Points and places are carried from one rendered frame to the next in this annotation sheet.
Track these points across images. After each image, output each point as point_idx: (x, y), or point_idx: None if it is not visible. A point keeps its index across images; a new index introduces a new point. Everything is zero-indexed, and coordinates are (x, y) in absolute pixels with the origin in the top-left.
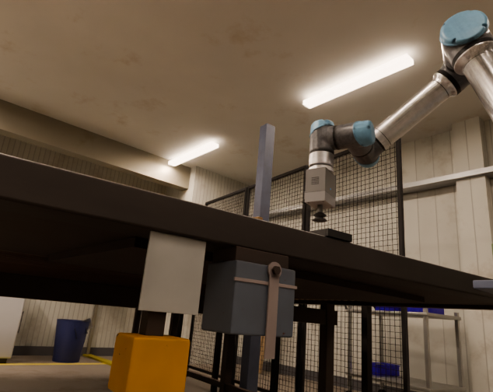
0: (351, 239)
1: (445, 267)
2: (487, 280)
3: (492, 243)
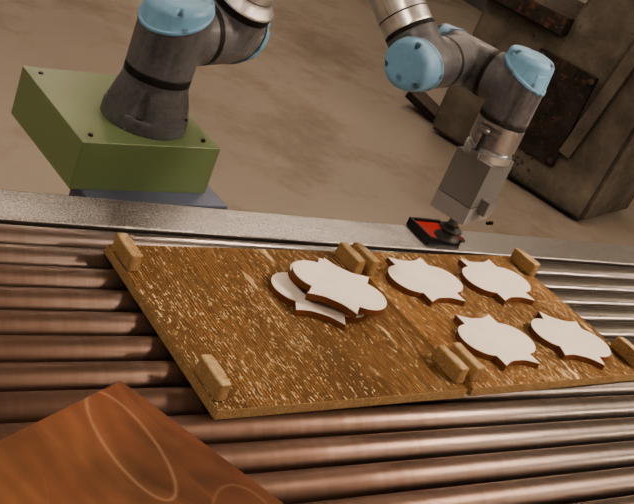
0: (408, 221)
1: (231, 210)
2: (219, 197)
3: (219, 148)
